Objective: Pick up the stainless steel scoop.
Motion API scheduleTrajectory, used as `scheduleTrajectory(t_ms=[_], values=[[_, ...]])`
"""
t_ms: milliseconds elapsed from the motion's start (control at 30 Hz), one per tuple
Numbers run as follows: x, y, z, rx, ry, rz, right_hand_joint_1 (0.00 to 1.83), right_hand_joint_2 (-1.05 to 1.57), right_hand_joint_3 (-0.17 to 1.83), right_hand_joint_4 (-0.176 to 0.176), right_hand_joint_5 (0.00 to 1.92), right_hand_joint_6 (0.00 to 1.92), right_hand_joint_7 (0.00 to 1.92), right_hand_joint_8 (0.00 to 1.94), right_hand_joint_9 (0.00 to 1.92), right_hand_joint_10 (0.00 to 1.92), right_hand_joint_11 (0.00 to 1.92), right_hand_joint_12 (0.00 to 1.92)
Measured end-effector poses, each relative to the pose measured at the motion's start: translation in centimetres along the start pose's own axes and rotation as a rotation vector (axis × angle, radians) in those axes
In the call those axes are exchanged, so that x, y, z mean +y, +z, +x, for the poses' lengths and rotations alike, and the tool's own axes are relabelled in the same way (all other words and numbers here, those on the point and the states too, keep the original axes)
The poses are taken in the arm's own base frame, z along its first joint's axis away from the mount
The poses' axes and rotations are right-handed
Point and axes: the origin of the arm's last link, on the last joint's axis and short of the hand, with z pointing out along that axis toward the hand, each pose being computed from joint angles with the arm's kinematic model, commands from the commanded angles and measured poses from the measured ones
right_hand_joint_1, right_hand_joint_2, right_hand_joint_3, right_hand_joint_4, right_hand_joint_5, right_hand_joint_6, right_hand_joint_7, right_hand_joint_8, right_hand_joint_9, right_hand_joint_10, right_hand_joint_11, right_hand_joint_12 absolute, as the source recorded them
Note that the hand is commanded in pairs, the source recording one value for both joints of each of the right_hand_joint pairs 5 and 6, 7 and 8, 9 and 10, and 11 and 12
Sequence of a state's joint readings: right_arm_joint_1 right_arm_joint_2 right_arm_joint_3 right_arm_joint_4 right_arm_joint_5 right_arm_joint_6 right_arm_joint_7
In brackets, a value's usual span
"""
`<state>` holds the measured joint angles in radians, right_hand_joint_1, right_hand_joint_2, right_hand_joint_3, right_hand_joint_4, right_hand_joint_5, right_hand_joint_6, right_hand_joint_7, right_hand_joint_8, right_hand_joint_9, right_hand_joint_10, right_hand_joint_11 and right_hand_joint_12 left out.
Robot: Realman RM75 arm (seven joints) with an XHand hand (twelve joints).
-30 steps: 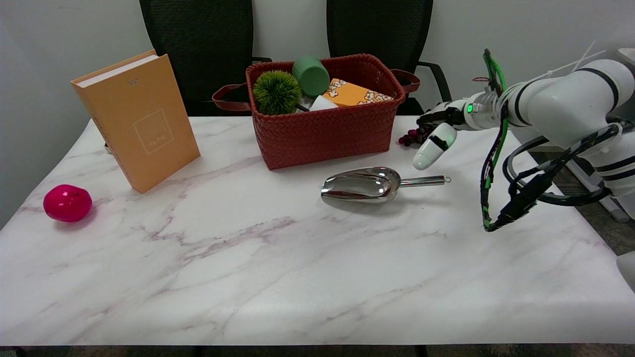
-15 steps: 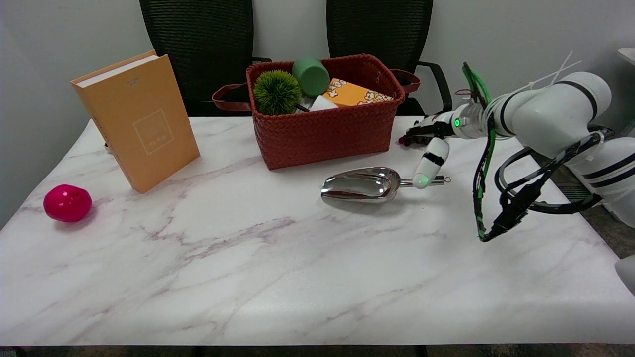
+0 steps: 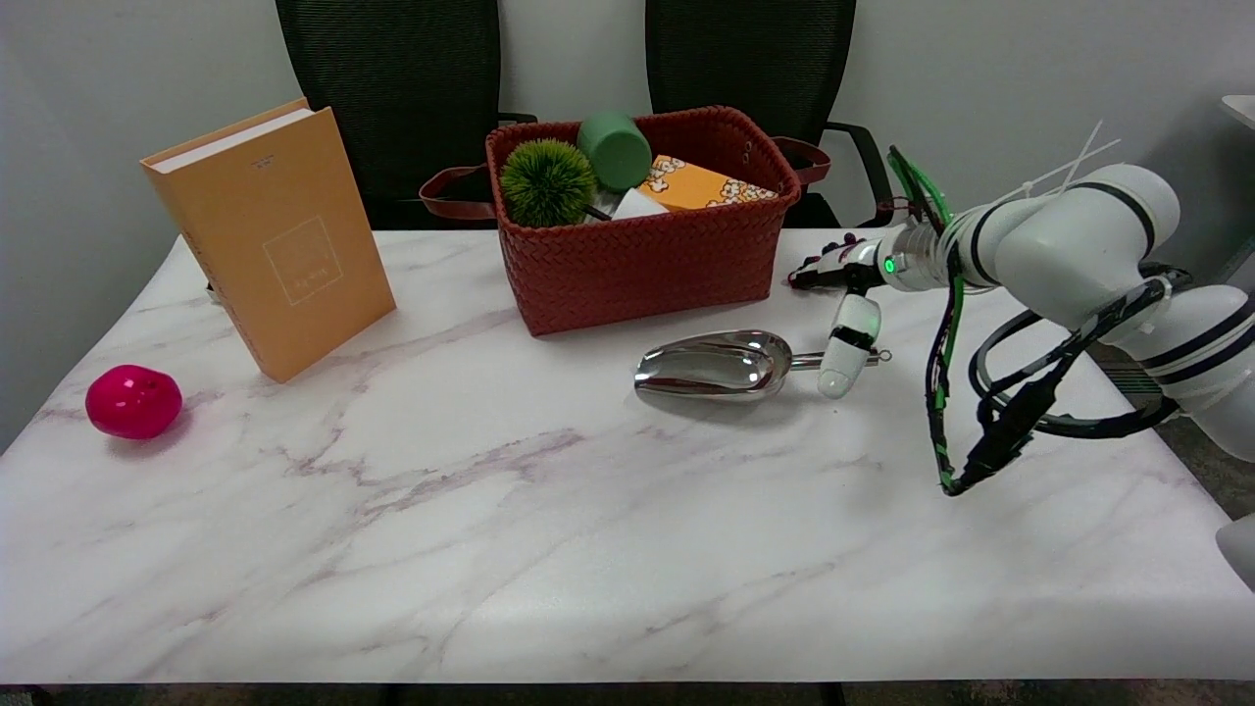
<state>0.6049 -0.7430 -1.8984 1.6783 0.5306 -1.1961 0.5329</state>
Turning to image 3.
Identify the stainless steel scoop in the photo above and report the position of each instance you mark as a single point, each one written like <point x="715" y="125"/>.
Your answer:
<point x="711" y="368"/>

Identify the orange hardcover book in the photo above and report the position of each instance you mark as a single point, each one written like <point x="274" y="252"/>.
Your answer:
<point x="289" y="265"/>

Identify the black mesh office chair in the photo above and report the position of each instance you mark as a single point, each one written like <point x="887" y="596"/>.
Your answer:
<point x="392" y="98"/>
<point x="745" y="59"/>

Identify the orange popcorn box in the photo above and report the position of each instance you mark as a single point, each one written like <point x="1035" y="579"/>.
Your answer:
<point x="696" y="186"/>

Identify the green cup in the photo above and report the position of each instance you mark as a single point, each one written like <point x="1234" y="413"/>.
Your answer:
<point x="615" y="150"/>

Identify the white desk corner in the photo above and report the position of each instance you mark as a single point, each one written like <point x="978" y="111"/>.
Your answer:
<point x="1241" y="108"/>

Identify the magenta plastic ball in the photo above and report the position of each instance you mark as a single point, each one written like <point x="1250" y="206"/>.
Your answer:
<point x="133" y="402"/>

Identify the red woven basket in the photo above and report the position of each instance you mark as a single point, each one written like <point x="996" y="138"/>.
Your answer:
<point x="642" y="265"/>

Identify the white box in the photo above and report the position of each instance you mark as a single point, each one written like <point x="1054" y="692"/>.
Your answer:
<point x="639" y="207"/>

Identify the green spiky plant ball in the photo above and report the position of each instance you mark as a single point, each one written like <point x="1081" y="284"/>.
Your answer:
<point x="547" y="183"/>

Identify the purple grape bunch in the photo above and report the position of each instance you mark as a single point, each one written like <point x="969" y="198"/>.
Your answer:
<point x="845" y="239"/>

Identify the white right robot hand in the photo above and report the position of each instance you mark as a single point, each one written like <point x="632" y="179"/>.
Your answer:
<point x="851" y="338"/>

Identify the white zip ties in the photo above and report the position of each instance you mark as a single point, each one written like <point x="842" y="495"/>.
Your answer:
<point x="1064" y="167"/>

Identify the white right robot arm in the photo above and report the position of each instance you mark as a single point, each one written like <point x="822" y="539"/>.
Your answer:
<point x="1079" y="245"/>

